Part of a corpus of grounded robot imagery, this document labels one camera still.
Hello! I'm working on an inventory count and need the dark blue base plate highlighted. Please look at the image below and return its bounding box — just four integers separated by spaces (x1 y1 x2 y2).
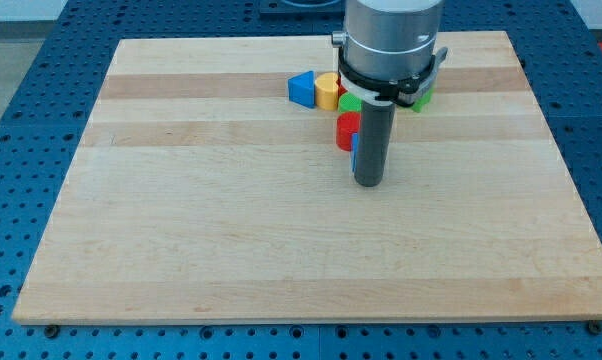
258 0 345 18

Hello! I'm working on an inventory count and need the red cylinder block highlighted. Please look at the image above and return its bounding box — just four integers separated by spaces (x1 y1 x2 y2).
335 111 361 151

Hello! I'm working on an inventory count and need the green cylinder block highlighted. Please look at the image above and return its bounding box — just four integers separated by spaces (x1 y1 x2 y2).
338 92 362 113

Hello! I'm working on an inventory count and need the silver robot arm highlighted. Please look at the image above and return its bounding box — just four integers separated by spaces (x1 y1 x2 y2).
331 0 444 81

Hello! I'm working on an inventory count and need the green block behind arm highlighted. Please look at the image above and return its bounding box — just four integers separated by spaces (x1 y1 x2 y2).
411 88 434 113

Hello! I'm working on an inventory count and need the small red block behind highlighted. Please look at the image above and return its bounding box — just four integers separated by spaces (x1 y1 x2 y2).
336 77 347 97

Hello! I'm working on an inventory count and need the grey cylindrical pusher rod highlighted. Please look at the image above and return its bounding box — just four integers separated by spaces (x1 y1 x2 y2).
354 102 395 187

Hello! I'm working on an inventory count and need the yellow cylinder block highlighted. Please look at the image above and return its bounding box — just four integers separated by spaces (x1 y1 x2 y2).
314 72 339 111

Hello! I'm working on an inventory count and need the wooden board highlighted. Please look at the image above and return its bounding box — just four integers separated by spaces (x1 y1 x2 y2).
12 31 602 325

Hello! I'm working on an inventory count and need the blue triangular block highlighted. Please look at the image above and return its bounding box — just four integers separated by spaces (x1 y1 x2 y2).
287 71 315 108

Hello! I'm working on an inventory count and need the black and white mounting clamp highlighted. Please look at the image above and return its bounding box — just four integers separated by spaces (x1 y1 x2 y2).
338 47 448 108

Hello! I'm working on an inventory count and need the blue cube block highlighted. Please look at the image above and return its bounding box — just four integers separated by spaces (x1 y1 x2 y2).
350 132 359 173

